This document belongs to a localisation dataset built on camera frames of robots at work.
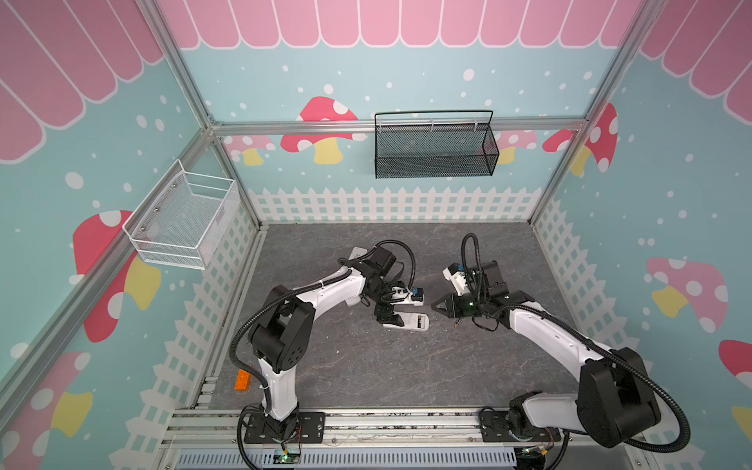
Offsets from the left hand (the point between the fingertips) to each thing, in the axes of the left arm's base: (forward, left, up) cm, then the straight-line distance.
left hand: (400, 311), depth 89 cm
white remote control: (-1, -4, -5) cm, 6 cm away
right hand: (-1, -10, +5) cm, 11 cm away
